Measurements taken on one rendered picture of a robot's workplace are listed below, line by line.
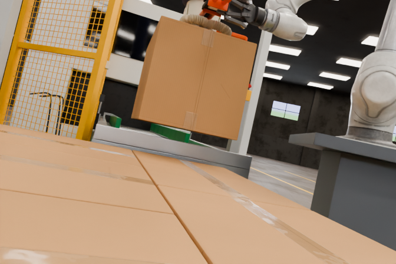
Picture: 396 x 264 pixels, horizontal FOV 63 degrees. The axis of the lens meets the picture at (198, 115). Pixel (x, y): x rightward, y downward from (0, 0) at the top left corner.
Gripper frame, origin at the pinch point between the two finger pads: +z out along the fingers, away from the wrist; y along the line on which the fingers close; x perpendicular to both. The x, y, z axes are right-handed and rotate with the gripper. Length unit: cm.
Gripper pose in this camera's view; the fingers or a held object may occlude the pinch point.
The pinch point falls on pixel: (217, 3)
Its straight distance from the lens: 138.1
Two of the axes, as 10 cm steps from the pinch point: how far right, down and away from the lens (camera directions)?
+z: -9.4, -2.1, -2.8
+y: -2.1, 9.8, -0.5
